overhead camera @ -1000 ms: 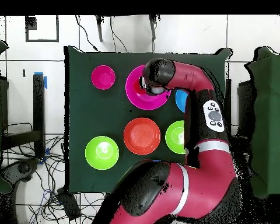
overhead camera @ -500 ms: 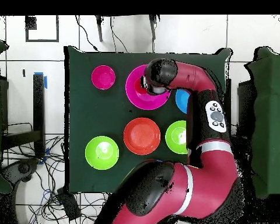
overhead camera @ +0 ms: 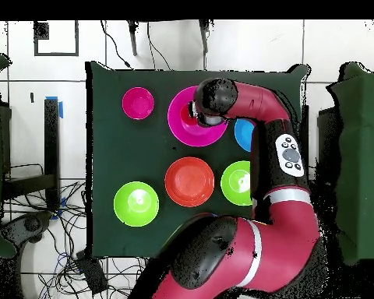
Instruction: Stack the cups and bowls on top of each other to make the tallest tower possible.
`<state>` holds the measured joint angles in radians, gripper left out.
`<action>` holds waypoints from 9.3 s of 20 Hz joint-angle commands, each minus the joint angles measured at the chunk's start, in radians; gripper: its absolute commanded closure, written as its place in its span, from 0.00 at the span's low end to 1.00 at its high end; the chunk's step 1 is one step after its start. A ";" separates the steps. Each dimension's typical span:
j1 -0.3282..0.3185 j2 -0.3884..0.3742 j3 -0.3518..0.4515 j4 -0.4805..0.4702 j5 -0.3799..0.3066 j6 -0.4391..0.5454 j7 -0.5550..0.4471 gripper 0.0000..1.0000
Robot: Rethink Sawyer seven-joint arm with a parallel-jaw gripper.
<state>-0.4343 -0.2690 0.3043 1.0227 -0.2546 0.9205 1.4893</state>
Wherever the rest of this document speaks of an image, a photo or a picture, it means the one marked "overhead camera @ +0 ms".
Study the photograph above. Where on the red cup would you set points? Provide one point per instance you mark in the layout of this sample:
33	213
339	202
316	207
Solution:
187	120

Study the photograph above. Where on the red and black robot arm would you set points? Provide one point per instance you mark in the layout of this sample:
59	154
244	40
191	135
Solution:
283	236

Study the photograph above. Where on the large pink bowl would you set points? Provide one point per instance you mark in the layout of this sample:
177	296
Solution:
187	137

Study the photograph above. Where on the small crimson bowl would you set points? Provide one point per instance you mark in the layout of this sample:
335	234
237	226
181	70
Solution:
138	103

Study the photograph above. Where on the light blue bowl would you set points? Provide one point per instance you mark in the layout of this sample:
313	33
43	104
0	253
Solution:
243	134

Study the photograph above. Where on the orange bowl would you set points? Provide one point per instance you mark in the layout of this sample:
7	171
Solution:
189	182

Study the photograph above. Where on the black stand leg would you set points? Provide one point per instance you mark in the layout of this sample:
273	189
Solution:
132	37
204	34

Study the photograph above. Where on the green bowl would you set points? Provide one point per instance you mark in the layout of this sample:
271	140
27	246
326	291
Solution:
233	183
136	204

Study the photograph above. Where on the black metal stand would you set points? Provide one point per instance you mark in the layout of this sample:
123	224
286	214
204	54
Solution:
327	124
52	140

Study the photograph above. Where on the dark green tablecloth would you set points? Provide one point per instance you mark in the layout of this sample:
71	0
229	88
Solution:
127	243

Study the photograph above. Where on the black power strip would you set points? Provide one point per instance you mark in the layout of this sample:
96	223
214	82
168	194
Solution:
92	274

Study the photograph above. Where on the grey square frame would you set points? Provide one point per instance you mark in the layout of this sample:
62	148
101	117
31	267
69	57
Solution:
56	54

